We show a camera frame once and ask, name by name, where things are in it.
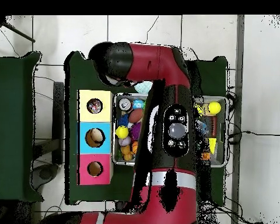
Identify black cable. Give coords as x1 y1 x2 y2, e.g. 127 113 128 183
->
228 129 280 139

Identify white ball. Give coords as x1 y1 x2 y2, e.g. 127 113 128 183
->
90 129 104 143

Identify shallow wire mesh bin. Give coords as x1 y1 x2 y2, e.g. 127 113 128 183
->
111 93 227 167

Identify green cloth side table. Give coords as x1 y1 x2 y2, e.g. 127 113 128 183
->
0 52 43 202

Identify silver drink can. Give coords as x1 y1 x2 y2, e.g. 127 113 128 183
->
118 97 131 111

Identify plain yellow ball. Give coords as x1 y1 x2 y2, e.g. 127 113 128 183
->
208 101 222 116

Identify white multicolour print cloth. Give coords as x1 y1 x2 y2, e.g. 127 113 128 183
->
88 100 103 114

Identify yellow smiley face ball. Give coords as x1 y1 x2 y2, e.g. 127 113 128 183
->
115 125 130 140

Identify brown toy football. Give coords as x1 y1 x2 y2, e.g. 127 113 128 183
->
128 108 144 124

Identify yellow cheese wedge toy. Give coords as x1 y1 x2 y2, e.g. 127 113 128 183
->
208 137 218 155

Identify blue globe ball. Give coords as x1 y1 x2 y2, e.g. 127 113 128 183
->
132 99 145 110

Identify wooden box with three holes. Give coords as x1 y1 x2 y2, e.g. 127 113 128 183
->
78 90 114 186

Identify purple spiky ball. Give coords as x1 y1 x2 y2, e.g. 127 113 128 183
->
130 122 142 141

